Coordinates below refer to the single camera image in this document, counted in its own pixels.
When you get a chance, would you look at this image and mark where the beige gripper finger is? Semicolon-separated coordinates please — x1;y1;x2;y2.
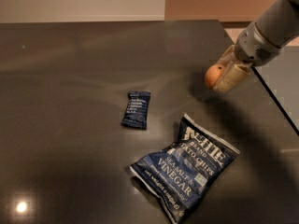
217;45;235;67
213;64;250;93

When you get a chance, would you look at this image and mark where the orange fruit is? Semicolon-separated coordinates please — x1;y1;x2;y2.
205;64;225;90

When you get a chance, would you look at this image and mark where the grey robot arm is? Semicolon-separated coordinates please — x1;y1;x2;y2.
205;0;299;93

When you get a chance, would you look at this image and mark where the blue vinegar chip bag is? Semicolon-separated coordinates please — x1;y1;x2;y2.
130;115;239;224

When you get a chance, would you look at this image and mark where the small dark blue snack bar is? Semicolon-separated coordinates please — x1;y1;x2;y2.
121;91;150;129

